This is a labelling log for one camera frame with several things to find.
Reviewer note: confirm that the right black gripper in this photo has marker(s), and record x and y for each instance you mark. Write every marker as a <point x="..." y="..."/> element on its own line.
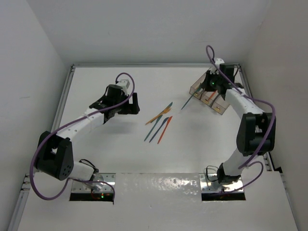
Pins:
<point x="205" y="84"/>

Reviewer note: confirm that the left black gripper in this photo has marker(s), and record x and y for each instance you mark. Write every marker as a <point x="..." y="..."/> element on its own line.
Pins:
<point x="130" y="108"/>

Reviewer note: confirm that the teal fork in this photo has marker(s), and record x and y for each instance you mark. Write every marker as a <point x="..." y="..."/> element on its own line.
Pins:
<point x="190" y="99"/>

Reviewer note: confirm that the yellow fork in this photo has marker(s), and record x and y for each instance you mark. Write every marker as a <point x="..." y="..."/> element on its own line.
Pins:
<point x="152" y="120"/>

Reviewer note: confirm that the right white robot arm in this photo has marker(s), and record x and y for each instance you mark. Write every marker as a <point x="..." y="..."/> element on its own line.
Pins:
<point x="256" y="134"/>

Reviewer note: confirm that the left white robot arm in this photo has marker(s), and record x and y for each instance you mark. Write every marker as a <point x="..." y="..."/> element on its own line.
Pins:
<point x="56" y="158"/>

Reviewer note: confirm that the clear container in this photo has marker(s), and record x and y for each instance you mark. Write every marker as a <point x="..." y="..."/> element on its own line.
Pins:
<point x="220" y="105"/>
<point x="197" y="84"/>
<point x="205" y="96"/>

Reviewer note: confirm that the dark blue knife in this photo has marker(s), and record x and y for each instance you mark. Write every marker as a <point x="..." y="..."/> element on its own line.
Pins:
<point x="165" y="120"/>

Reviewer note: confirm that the orange-red knife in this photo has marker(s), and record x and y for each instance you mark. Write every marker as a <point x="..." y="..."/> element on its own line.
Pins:
<point x="168" y="121"/>

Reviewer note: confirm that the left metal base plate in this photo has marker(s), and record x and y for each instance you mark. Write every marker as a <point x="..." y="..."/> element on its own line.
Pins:
<point x="103" y="191"/>

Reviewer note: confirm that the metal base plate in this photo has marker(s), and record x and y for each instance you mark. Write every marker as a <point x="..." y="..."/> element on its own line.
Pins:
<point x="209" y="185"/>
<point x="103" y="191"/>

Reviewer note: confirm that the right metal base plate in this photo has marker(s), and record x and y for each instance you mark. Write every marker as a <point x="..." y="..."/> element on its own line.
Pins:
<point x="209" y="185"/>

